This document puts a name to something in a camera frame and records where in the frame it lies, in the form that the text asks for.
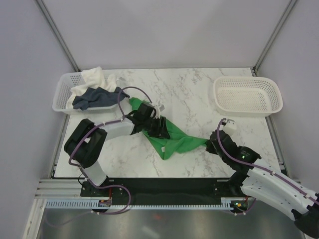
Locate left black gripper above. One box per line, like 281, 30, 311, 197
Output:
143, 117, 170, 140

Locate green towel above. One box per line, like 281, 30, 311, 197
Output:
126, 98, 207, 160

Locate dark blue towel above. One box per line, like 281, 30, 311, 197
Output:
72, 87, 130, 111

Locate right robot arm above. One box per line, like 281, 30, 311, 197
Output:
206, 130, 319, 239

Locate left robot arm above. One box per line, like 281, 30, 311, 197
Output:
64, 102, 170, 196

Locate right white plastic basket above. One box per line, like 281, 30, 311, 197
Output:
213, 76, 283, 118

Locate white plastic basket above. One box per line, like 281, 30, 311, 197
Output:
52, 71, 121, 115
213, 76, 283, 118

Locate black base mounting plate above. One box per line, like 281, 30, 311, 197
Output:
79, 177, 257, 207

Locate white towel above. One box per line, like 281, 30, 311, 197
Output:
66, 67, 118, 109

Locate left white plastic basket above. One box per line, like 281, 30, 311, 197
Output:
52, 71, 121, 115

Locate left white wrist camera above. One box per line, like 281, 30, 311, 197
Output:
152, 105, 165, 119

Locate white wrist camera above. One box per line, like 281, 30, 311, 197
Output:
152, 105, 165, 119
222, 119, 237, 136

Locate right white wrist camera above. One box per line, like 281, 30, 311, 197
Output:
222, 119, 237, 136

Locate white slotted cable duct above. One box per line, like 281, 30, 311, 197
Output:
44, 197, 246, 210

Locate right aluminium frame post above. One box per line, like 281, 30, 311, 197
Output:
251, 0, 299, 77

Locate aluminium extrusion rail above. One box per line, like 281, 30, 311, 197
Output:
34, 177, 307, 200

